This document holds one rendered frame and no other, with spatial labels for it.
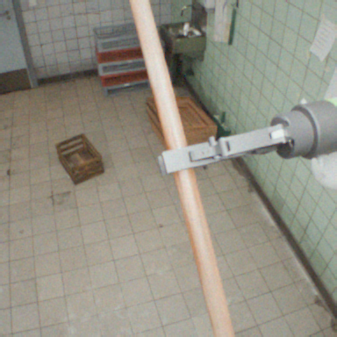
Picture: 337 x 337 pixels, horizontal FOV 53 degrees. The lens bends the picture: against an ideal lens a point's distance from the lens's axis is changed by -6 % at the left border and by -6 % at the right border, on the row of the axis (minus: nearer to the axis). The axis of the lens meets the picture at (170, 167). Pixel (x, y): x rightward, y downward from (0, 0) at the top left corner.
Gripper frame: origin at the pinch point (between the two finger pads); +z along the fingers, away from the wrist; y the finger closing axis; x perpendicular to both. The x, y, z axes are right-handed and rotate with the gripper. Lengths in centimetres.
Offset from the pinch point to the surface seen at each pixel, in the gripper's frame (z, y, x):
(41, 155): 56, 311, 64
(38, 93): 55, 393, 160
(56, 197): 47, 271, 17
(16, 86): 83, 400, 178
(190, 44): -110, 268, 136
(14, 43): 70, 356, 216
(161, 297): -14, 195, -72
